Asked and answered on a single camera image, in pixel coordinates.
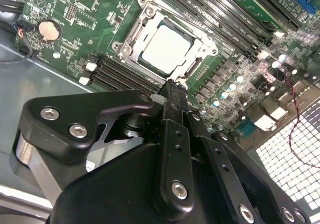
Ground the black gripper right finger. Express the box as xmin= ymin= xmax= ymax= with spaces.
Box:
xmin=174 ymin=82 xmax=313 ymax=224

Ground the metal socket cover frame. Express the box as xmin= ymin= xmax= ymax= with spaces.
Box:
xmin=129 ymin=9 xmax=214 ymax=79

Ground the silver green CPU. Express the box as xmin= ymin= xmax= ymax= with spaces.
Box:
xmin=138 ymin=19 xmax=198 ymax=76

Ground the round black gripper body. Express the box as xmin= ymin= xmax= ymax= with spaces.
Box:
xmin=49 ymin=143 xmax=233 ymax=224

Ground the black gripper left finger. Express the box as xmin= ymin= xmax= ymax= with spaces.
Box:
xmin=9 ymin=79 xmax=196 ymax=216

